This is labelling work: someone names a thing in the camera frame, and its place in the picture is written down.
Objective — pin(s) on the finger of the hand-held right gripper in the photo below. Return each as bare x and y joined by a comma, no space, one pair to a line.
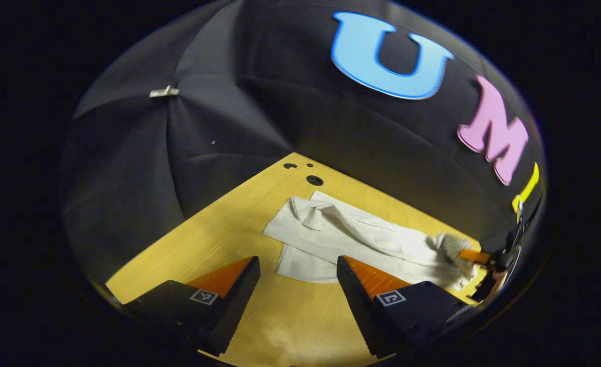
473,255

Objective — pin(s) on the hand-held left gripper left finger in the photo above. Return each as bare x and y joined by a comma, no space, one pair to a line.
236,300

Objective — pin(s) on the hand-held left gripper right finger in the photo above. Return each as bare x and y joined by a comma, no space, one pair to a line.
356,300

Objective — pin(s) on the white jeans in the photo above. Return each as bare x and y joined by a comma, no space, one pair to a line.
341,229

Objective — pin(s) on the black backdrop cloth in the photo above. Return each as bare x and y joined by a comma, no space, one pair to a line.
229,127

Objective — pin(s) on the silver metal clip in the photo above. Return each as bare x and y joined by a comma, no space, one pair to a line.
163,92

